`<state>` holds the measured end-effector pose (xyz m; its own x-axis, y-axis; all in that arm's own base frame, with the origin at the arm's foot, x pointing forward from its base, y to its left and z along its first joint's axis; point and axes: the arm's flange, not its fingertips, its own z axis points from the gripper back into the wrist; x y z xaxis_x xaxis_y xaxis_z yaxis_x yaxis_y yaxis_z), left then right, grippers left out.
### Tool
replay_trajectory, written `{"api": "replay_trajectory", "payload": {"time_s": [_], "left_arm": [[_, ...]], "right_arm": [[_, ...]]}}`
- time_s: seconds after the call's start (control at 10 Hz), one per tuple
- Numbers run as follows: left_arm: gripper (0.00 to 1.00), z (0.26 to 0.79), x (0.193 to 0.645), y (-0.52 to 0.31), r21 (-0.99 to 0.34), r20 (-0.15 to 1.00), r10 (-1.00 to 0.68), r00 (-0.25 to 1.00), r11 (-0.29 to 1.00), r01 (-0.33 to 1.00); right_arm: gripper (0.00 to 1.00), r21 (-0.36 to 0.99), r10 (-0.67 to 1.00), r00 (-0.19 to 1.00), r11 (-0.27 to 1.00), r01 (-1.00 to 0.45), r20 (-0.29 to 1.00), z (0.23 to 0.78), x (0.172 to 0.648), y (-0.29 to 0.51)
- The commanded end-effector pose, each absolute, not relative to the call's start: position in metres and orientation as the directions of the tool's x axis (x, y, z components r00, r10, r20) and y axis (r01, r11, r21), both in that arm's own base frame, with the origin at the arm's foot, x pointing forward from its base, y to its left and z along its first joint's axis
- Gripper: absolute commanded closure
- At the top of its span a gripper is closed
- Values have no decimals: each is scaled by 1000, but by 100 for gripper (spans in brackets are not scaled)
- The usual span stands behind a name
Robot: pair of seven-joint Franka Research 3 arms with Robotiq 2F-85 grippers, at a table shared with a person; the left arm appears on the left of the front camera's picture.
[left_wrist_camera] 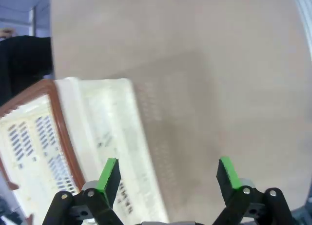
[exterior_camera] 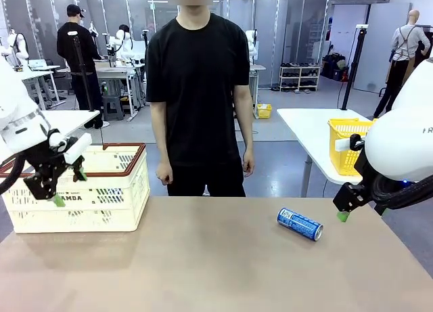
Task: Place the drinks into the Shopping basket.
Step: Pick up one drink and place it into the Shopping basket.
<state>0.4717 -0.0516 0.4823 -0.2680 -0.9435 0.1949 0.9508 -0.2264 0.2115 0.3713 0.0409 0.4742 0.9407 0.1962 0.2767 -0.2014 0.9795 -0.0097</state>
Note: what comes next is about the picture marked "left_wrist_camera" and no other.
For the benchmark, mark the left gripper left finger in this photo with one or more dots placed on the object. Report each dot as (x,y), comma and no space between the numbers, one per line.
(107,186)

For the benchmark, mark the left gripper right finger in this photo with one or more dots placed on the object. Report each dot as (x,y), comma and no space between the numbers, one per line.
(231,186)

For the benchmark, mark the cream shopping basket brown rim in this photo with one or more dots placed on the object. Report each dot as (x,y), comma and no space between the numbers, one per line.
(109,125)

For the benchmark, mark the person's left hand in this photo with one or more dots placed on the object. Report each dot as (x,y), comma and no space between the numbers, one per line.
(6,33)

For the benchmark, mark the person in black t-shirt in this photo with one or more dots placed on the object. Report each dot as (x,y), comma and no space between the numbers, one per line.
(24,64)

